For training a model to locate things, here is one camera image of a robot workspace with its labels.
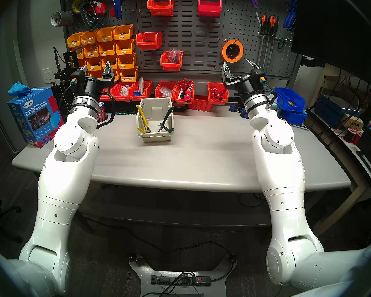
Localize orange bin labelled M4 HEX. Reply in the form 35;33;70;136
121;66;139;83

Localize grey metal C-clamp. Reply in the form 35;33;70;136
79;0;110;32

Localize black soldering iron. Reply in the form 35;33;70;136
53;47;63;72

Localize dark blue case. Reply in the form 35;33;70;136
314;94;359;128

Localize green handled pliers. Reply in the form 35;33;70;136
158;106;175;133

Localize black monitor mount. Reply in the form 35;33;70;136
299;54;326;68

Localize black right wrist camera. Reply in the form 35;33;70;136
250;68;267;85

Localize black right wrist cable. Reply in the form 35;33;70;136
234;88;278;110

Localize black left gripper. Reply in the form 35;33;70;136
71;61;115;99

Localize orange bin labelled M3X8 BAD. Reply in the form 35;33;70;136
80;30;98;45

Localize black computer monitor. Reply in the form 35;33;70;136
290;0;371;94

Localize beige side table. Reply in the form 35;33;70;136
308;108;371;237

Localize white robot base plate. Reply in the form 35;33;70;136
129;254;238;297

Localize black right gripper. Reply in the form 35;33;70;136
221;59;262;99

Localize blue cleaning cloth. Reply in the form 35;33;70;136
8;82;33;97

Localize blue cleaning cloths carton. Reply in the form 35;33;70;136
8;88;65;148

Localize black metal stand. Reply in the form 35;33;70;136
51;51;81;120

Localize grey duct tape roll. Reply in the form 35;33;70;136
51;10;74;27

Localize orange bin labelled M3-6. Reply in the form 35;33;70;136
117;53;137;69

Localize orange tape roll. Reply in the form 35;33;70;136
221;39;245;64

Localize black pegboard hook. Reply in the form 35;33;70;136
276;36;293;49

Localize orange bin labelled M3-4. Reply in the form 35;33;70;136
116;39;136;55

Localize orange bin labelled M4-6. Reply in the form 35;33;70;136
98;41;117;56

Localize white wall plate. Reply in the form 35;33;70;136
41;67;56;84

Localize orange bin labelled M4X4X6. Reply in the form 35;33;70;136
83;44;100;58

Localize red small clamps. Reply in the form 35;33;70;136
211;86;228;101

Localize blue spring clamp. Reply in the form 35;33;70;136
282;0;298;33

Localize red wire tangle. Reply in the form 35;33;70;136
177;78;194;91

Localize black power strip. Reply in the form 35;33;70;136
151;274;211;287

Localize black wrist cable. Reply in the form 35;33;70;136
234;88;278;110
96;92;116;129

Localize beige plastic storage box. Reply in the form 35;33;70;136
136;97;175;143

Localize black table leg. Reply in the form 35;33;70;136
75;211;95;234

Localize tan cardboard box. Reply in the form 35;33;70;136
344;115;365;131

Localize orange bin labelled M3X5X4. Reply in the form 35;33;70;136
67;32;84;48

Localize orange bin labelled M3-8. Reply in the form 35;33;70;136
101;55;120;70

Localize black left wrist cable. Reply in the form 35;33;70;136
96;92;116;129

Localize yellow handled pliers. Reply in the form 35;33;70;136
136;104;152;134

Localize orange black handled screwdriver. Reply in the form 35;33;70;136
257;14;268;67
264;15;276;72

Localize orange bin labelled M3X6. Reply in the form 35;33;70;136
113;24;134;41

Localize black floor cable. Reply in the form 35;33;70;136
77;214;237;283

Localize blue plastic bin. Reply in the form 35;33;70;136
275;87;306;112
278;108;309;126

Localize grey pegboard wall panel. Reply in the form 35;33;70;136
61;0;301;81

